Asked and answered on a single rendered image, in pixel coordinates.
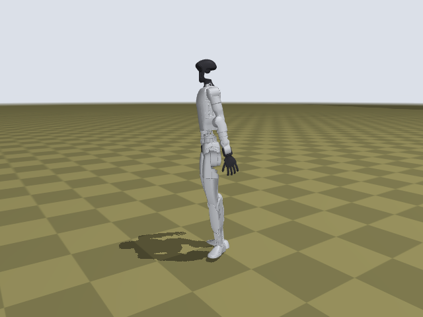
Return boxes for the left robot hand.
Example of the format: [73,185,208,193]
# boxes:
[222,148,239,176]

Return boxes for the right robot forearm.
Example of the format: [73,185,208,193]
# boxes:
[200,130,208,145]

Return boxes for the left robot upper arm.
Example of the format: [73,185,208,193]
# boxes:
[206,87,225,127]

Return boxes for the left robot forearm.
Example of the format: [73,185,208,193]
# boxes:
[215,117,231,154]

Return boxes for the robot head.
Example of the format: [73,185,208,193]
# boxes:
[196,59,217,87]

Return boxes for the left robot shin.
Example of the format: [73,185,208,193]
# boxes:
[209,197,224,247]

